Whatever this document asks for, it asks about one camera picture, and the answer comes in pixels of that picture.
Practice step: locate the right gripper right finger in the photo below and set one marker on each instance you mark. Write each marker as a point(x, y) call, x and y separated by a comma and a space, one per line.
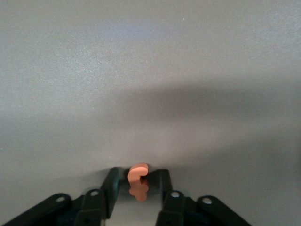
point(169, 204)

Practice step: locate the orange foam letter t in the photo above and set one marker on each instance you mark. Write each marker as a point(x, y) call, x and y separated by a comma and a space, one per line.
point(136, 176)

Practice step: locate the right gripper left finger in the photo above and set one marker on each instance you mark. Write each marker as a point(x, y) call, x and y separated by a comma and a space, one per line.
point(108, 195)

